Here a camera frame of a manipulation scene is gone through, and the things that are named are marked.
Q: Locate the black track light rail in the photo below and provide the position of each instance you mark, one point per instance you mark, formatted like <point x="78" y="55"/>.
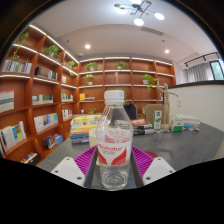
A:
<point x="201" y="57"/>

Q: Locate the white box stack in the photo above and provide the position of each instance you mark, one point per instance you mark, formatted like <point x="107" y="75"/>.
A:
<point x="188" y="120"/>

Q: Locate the ceiling air vent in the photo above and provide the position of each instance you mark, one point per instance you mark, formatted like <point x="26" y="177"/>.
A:
<point x="152" y="31"/>

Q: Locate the colourful book stack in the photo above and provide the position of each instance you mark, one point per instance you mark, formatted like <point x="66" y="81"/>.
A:
<point x="83" y="128"/>

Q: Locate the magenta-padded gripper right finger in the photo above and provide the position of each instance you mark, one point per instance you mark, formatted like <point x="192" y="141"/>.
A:
<point x="158" y="169"/>

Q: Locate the window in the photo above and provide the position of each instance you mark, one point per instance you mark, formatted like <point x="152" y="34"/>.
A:
<point x="217" y="70"/>

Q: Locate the dark book stack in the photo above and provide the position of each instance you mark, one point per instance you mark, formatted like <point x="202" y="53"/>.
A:
<point x="141" y="127"/>

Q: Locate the recessed ceiling light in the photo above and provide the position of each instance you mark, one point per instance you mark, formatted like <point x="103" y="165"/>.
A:
<point x="166" y="51"/>
<point x="87" y="46"/>

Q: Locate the multi-bulb ceiling lamp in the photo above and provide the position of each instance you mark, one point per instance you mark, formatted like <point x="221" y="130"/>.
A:
<point x="139" y="13"/>

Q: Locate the black office chair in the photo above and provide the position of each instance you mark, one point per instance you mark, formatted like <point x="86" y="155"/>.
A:
<point x="131" y="111"/>

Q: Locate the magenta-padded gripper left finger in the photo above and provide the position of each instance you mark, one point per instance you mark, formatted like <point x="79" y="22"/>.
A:
<point x="68" y="170"/>

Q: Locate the wooden artist mannequin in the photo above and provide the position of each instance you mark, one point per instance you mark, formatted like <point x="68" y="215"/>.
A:
<point x="165" y="106"/>

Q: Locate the grey curtain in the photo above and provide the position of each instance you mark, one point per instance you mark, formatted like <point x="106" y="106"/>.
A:
<point x="199" y="72"/>

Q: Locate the tall green white carton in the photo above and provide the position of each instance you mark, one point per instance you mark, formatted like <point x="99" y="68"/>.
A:
<point x="157" y="120"/>

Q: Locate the clear plastic water bottle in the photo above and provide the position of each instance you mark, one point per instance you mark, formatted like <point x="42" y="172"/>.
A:
<point x="114" y="146"/>

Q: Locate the wooden shelf unit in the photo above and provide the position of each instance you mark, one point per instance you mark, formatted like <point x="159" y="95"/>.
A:
<point x="40" y="100"/>

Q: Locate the small green white box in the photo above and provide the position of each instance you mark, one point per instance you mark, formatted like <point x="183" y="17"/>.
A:
<point x="177" y="126"/>

